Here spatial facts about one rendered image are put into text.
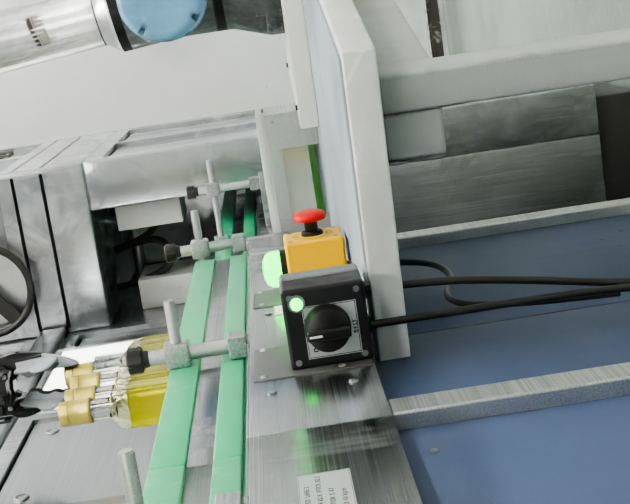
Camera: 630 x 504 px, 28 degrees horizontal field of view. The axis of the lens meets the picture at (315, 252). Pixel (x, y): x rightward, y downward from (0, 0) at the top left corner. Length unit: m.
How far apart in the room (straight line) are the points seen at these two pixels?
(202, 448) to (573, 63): 0.50
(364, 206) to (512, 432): 0.28
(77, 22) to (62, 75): 3.80
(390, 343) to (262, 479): 0.34
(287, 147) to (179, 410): 0.81
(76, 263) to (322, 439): 1.86
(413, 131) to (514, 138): 1.60
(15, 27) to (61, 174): 1.05
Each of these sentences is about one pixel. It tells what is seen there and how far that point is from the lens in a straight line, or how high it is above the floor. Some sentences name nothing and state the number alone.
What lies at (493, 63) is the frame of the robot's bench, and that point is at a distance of 1.21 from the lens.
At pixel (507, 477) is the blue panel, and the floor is 0.69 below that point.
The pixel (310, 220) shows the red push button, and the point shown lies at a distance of 1.48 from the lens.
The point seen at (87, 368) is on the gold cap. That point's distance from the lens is 1.90.
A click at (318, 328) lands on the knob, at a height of 0.80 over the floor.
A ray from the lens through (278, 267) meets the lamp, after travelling 1.49.
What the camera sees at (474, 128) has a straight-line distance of 2.80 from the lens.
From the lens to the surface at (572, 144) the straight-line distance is 2.85.
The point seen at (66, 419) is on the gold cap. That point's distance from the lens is 1.74.
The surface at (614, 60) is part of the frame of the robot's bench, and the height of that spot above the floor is 0.49.
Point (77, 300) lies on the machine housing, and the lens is 2.85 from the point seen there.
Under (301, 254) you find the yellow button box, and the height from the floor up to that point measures 0.81.
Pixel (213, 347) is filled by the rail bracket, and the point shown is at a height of 0.92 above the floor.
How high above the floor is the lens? 0.82
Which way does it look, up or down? 1 degrees down
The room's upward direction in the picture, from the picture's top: 99 degrees counter-clockwise
